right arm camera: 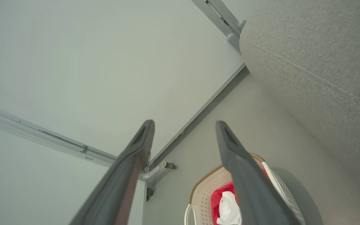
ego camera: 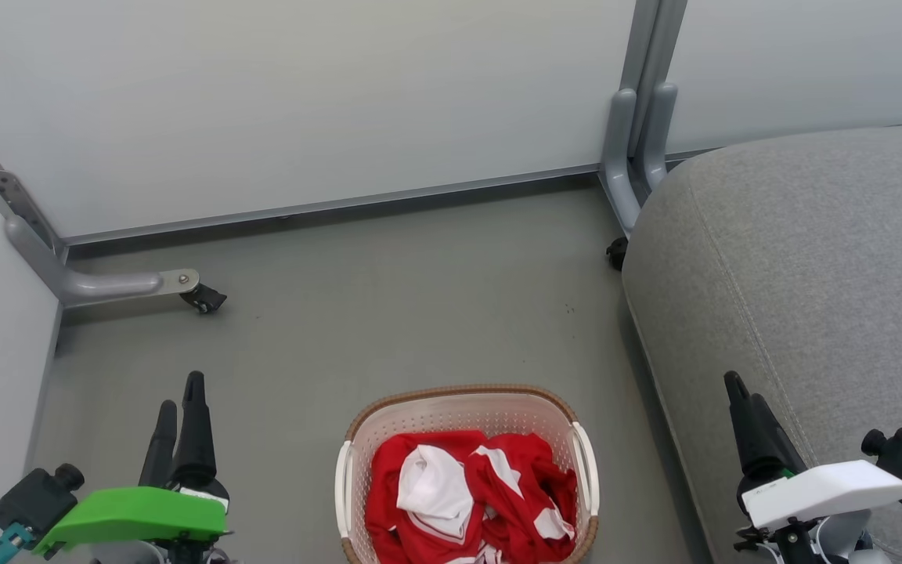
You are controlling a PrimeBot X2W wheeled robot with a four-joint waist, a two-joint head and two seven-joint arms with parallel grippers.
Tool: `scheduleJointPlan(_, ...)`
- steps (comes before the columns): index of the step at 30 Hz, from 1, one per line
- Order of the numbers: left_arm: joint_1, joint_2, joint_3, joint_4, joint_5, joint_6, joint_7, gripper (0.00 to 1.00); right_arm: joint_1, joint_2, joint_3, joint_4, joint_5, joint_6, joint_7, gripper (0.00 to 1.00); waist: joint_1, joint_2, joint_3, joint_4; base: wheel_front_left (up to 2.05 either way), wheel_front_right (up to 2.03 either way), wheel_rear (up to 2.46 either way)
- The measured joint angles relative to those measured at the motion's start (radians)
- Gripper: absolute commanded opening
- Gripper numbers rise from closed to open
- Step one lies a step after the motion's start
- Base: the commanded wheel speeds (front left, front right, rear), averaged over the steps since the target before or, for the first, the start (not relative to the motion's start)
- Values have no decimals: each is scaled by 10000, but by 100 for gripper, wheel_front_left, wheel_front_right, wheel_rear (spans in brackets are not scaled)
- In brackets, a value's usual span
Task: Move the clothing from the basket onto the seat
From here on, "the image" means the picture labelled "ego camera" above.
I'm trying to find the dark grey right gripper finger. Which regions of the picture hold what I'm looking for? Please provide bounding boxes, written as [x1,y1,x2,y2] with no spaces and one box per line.
[750,394,808,477]
[724,371,765,477]

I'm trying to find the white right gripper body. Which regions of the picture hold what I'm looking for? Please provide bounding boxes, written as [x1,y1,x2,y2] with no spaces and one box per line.
[741,460,902,533]

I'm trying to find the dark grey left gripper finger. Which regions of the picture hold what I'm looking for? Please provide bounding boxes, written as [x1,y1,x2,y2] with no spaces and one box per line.
[171,371,230,502]
[139,400,179,488]

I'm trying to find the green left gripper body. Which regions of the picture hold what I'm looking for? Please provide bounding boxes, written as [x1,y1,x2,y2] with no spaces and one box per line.
[32,486,231,559]

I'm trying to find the red basketball jersey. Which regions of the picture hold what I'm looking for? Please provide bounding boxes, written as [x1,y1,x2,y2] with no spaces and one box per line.
[365,431,499,564]

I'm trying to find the grey fabric sofa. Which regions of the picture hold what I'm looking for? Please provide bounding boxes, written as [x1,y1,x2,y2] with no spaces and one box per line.
[622,121,902,564]

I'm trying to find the white plastic laundry basket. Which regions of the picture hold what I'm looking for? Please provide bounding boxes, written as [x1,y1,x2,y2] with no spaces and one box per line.
[334,384,601,564]

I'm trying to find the grey partition foot with caster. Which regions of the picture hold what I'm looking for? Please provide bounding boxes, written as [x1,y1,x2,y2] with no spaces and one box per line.
[0,94,68,263]

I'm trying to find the grey forked partition foot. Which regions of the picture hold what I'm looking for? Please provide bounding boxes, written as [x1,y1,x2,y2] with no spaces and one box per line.
[600,82,679,236]

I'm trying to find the black cable with teal plug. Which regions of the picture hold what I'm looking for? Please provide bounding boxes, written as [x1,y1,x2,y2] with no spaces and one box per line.
[0,523,33,564]

